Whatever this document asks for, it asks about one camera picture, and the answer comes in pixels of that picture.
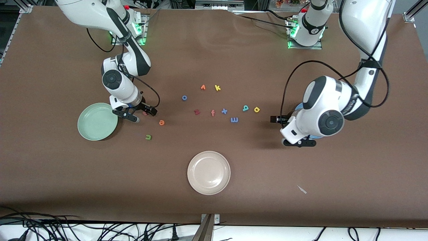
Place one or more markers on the blue foam letter m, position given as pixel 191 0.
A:
pixel 234 119

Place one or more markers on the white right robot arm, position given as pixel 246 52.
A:
pixel 123 87

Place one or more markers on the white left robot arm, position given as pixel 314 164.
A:
pixel 334 100

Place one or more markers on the blue plate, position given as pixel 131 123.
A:
pixel 299 107

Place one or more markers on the green plate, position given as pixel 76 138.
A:
pixel 97 122

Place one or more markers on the white paper scrap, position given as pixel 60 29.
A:
pixel 302 189

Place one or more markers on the beige plate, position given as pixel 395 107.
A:
pixel 209 173

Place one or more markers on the grey equipment box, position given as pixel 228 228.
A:
pixel 219 4

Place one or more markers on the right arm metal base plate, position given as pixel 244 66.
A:
pixel 144 31

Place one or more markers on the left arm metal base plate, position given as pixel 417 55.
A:
pixel 316 47

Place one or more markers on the metal table edge bracket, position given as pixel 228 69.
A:
pixel 209 219

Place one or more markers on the aluminium frame post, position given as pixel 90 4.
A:
pixel 26 6
pixel 413 11

